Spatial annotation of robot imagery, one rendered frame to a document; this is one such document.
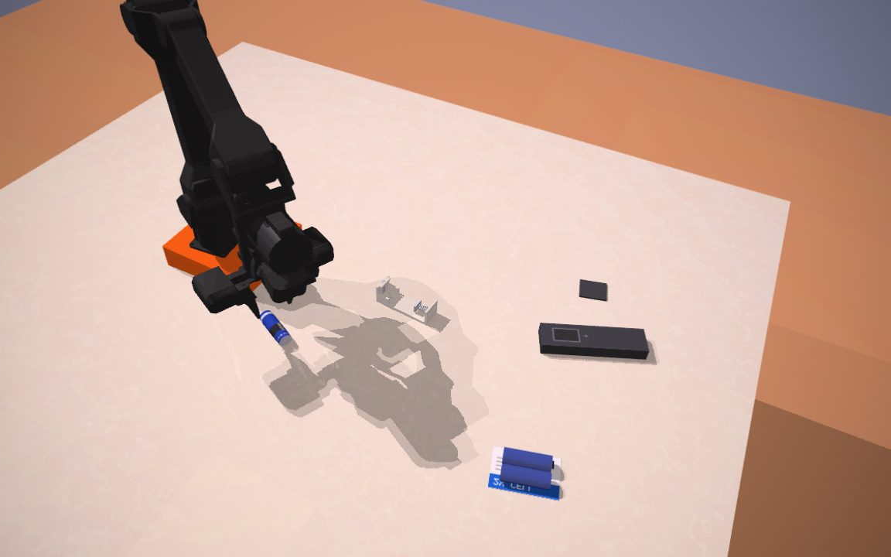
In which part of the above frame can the blue cylindrical battery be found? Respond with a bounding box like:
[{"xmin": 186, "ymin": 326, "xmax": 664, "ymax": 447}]
[{"xmin": 260, "ymin": 310, "xmax": 292, "ymax": 346}]

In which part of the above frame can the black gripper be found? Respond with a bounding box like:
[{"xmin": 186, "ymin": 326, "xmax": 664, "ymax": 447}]
[{"xmin": 192, "ymin": 227, "xmax": 334, "ymax": 319}]

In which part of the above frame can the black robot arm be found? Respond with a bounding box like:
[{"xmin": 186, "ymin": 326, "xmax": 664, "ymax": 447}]
[{"xmin": 120, "ymin": 0, "xmax": 319, "ymax": 303}]

